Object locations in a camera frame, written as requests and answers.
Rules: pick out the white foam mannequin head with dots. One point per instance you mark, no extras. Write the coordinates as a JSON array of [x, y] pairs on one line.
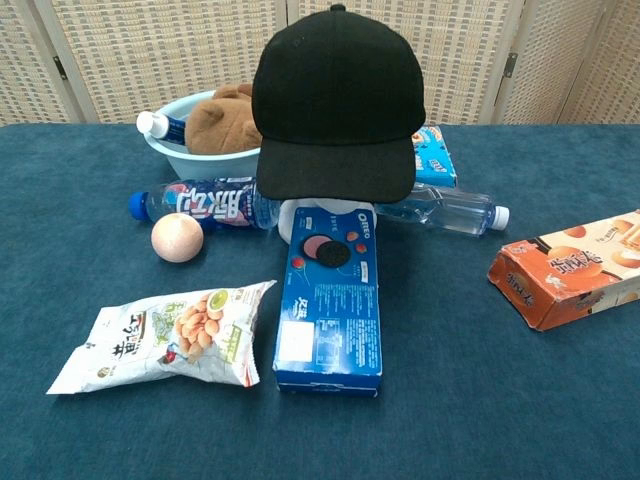
[[287, 221]]

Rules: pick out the white snack bag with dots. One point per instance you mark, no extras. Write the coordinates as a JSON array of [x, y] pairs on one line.
[[165, 340]]

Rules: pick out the black baseball cap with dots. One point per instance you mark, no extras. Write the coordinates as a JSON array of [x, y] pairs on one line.
[[335, 100]]

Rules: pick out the brown plush toy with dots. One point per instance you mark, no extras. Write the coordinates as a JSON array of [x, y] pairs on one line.
[[220, 125]]

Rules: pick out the blue tablecloth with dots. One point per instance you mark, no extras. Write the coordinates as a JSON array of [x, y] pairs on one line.
[[475, 400]]

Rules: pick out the blue chocolate chip cookie box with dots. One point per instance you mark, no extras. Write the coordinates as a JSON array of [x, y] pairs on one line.
[[434, 160]]

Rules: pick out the orange egg roll box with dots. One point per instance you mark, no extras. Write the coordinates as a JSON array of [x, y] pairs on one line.
[[565, 280]]

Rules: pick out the small white-capped blue-label bottle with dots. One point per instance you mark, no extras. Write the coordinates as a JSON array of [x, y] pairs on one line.
[[150, 124]]

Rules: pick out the woven folding screen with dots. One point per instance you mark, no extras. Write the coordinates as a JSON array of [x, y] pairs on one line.
[[165, 55]]

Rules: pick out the light blue plastic basin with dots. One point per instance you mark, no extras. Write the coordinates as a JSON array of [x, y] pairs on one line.
[[210, 162]]

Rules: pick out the pale pink ball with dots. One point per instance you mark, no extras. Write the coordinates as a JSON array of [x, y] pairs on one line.
[[177, 237]]

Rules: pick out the blue Oreo cookie box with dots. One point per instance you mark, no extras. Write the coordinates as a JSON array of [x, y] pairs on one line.
[[330, 310]]

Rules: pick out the blue-capped sports drink bottle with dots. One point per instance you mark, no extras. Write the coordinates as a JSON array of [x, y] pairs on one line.
[[210, 204]]

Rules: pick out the metal screen hinge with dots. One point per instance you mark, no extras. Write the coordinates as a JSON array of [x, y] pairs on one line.
[[510, 64], [60, 68]]

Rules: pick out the clear water bottle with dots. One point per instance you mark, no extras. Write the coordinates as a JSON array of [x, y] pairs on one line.
[[450, 212]]

